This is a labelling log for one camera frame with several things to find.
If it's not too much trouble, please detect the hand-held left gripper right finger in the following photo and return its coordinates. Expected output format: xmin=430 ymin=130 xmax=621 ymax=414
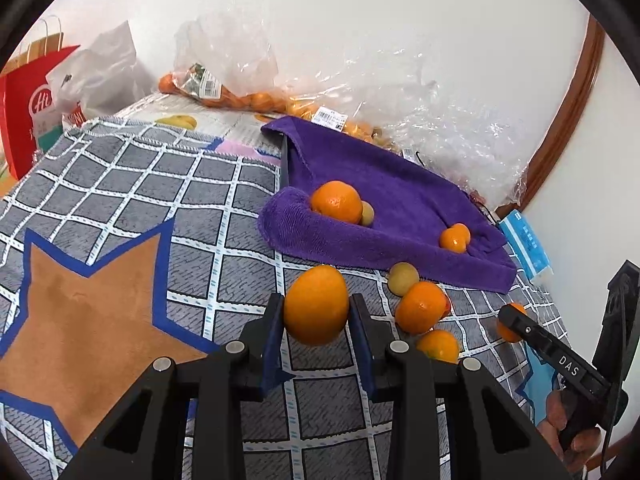
xmin=348 ymin=293 xmax=573 ymax=480

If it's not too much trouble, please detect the white plastic bag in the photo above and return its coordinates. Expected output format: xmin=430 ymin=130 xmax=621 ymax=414
xmin=46 ymin=20 xmax=156 ymax=126

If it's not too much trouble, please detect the clear plastic bag of longans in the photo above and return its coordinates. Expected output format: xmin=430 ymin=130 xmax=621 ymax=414
xmin=367 ymin=125 xmax=416 ymax=158

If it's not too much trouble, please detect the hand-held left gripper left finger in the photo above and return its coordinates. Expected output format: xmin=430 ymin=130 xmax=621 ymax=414
xmin=57 ymin=292 xmax=296 ymax=480

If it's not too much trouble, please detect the brown wooden door frame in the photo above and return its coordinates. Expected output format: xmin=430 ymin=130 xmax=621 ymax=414
xmin=492 ymin=12 xmax=608 ymax=213

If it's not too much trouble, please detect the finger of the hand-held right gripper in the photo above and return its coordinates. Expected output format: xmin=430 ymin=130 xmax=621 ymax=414
xmin=497 ymin=304 xmax=548 ymax=361

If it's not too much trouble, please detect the purple towel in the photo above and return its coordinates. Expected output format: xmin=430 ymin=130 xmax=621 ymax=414
xmin=257 ymin=115 xmax=518 ymax=293

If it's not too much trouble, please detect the clear bag of cherry tomatoes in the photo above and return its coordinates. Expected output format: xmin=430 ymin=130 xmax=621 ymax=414
xmin=400 ymin=80 xmax=531 ymax=211

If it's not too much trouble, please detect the brown paper bag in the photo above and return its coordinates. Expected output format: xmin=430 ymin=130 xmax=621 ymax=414
xmin=7 ymin=15 xmax=67 ymax=68

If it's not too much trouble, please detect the fruit print mat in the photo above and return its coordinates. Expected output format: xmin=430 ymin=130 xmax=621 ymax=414
xmin=117 ymin=92 xmax=286 ymax=161

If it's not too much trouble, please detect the blue tissue pack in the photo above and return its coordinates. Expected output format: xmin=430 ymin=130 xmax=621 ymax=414
xmin=497 ymin=210 xmax=555 ymax=281

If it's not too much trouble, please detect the red paper bag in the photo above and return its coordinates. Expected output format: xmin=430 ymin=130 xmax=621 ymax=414
xmin=0 ymin=45 xmax=81 ymax=181

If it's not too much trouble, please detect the person's right hand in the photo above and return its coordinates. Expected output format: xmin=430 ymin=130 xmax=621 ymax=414
xmin=537 ymin=387 xmax=603 ymax=476

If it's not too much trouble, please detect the black wire clip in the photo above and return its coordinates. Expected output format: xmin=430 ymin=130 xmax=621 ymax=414
xmin=467 ymin=190 xmax=501 ymax=223

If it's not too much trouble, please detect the teal printed package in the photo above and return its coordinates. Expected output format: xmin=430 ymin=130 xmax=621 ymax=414
xmin=32 ymin=120 xmax=68 ymax=153

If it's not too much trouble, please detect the grey checked star blanket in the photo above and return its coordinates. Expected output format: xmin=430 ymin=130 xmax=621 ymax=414
xmin=0 ymin=116 xmax=566 ymax=480

